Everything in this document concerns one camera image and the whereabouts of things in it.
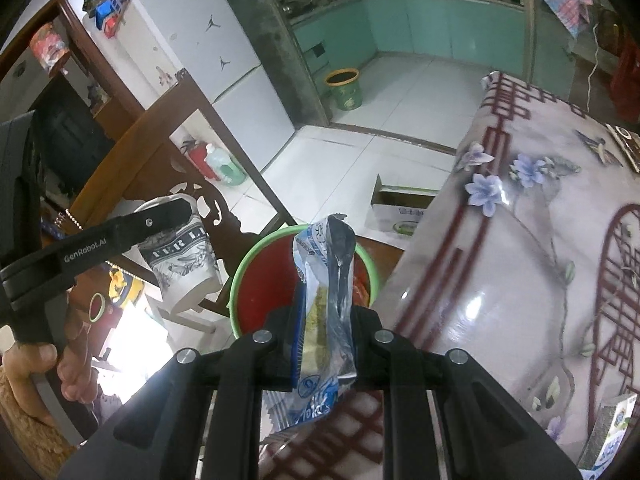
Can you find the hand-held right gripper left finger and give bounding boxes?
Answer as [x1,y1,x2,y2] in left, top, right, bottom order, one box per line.
[60,305,307,480]

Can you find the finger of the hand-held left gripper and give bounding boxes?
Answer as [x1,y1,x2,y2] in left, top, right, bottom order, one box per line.
[111,194,199,250]

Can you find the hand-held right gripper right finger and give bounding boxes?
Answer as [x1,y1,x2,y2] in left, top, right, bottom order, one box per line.
[350,305,583,480]

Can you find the black white printed paper cup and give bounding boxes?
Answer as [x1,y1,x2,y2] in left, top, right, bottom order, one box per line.
[136,195,224,313]

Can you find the red basin green rim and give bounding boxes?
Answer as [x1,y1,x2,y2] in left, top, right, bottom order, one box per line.
[229,224,383,341]

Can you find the blue white foil packet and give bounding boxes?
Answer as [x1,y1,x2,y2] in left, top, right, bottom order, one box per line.
[262,212,359,442]

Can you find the person's left hand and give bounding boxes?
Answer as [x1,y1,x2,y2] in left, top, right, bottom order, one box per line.
[0,325,97,428]

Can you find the carved wooden chair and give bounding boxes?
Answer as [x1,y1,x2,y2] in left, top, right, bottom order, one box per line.
[70,67,301,321]

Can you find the red fire extinguisher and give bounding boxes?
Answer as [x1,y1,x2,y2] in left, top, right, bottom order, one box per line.
[182,137,221,182]

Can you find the green detergent bottle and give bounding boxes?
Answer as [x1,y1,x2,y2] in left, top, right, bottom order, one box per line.
[204,144,247,187]

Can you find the white cardboard box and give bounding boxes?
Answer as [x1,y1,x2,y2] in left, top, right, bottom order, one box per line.
[370,174,441,236]

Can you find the white refrigerator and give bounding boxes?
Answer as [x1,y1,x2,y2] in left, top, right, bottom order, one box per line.
[120,0,297,171]

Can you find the red printed canister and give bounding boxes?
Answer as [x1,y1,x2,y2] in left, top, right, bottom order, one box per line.
[29,22,71,75]

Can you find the blue plastic basket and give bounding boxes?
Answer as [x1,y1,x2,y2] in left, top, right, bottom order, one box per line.
[92,0,142,37]

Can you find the green waste bin yellow rim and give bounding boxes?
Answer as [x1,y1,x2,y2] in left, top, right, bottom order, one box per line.
[324,67,363,111]

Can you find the white blue carton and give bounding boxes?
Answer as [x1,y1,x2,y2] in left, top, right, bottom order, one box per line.
[580,392,633,480]

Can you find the teal kitchen cabinets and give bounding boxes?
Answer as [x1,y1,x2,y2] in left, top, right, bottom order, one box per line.
[290,0,526,76]

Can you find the red cloth bag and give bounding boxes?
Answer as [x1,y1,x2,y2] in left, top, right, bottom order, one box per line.
[610,30,640,121]

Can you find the thin white hanging cable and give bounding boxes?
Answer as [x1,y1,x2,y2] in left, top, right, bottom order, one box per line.
[586,22,601,107]

